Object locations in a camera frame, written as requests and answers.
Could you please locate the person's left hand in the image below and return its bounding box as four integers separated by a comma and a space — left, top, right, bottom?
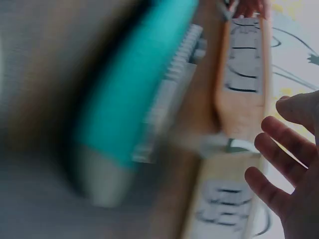
234, 0, 265, 18

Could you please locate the person's right hand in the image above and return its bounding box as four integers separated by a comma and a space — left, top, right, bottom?
244, 90, 319, 239

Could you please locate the long labelled cardboard box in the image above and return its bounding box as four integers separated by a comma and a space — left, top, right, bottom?
211, 11, 273, 140

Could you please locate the white ridged plastic piece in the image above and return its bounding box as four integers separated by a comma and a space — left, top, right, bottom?
131, 24, 208, 164

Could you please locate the short labelled cardboard box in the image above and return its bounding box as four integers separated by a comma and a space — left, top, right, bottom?
183, 148, 265, 239

